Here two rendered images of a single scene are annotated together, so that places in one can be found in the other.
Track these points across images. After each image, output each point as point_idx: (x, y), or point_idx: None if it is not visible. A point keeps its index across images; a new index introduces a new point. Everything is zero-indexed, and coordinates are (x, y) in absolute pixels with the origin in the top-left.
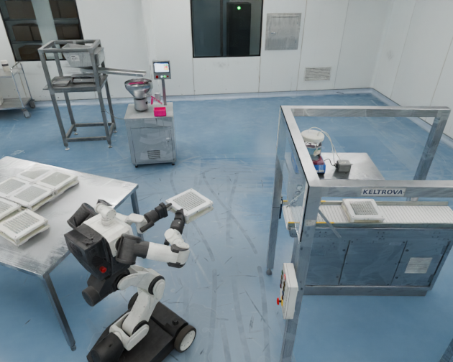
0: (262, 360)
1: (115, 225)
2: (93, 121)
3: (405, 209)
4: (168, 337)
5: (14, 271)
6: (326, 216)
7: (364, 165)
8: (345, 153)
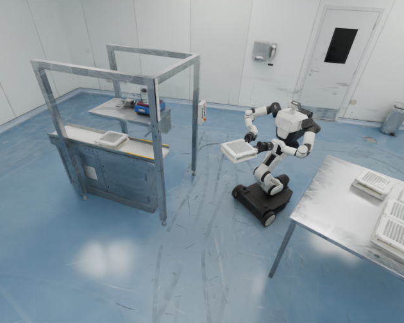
0: (199, 181)
1: (286, 111)
2: None
3: (78, 140)
4: (248, 188)
5: None
6: (136, 147)
7: (109, 105)
8: (104, 113)
